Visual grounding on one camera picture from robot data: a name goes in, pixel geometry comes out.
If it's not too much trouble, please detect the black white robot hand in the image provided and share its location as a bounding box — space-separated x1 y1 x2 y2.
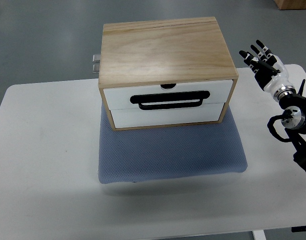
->
239 40 296 102

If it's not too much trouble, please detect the white drawer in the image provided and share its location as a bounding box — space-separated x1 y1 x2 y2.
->
104 79 233 110

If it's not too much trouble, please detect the black drawer handle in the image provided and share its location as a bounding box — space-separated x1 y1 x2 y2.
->
130 90 211 111

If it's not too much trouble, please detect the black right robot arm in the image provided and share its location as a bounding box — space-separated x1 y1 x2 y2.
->
267 79 306 172

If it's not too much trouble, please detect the wooden drawer cabinet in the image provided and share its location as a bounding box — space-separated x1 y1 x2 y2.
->
98 17 238 131

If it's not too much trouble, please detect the black table control panel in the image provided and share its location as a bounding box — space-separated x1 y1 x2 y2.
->
291 226 306 233

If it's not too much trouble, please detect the white table leg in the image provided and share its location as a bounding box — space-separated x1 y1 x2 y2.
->
252 230 266 240

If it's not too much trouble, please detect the blue grey foam mat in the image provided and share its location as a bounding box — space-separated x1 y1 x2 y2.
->
98 110 248 184

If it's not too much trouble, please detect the silver metal clamp upper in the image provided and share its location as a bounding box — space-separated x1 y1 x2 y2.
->
92 53 101 63

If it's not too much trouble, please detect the silver metal clamp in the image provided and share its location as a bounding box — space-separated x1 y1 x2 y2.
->
92 63 100 74
92 53 101 63

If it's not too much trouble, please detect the silver metal clamp lower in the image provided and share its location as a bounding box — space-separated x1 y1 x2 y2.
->
92 63 100 74

